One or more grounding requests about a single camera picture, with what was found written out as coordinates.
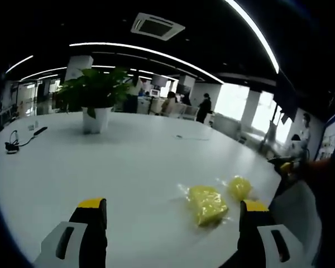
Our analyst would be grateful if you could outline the flat black device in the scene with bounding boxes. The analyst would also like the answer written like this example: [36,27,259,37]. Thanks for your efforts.
[32,126,49,137]

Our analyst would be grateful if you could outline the short ceiling light strip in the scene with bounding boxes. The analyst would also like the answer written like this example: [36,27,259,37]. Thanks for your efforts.
[20,66,68,82]
[4,55,35,74]

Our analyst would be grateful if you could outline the small yellow silicone block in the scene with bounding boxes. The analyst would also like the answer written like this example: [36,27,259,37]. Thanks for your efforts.
[227,175,253,200]

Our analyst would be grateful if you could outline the wall poster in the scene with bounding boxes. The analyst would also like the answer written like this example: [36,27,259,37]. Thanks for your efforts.
[317,102,335,161]

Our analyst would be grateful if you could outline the white chair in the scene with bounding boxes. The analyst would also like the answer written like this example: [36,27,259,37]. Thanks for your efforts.
[180,104,200,121]

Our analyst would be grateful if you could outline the long ceiling light strip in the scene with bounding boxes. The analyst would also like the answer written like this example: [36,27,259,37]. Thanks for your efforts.
[224,0,280,75]
[69,42,226,84]

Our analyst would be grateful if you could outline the black cable with clip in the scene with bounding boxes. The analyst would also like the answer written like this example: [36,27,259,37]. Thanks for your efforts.
[4,130,37,155]

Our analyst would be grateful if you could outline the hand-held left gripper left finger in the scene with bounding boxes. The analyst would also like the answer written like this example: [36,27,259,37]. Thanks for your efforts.
[32,197,108,268]

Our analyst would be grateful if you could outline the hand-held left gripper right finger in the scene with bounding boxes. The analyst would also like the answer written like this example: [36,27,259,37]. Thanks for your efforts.
[236,199,305,268]

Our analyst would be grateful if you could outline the ceiling air conditioner vent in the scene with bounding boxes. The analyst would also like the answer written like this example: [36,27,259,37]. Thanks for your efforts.
[130,12,186,41]

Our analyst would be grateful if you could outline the large yellow silicone block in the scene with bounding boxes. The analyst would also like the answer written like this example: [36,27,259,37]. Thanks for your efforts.
[187,185,230,227]

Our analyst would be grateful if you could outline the potted green plant white pot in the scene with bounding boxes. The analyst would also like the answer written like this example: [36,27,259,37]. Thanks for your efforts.
[55,67,132,135]

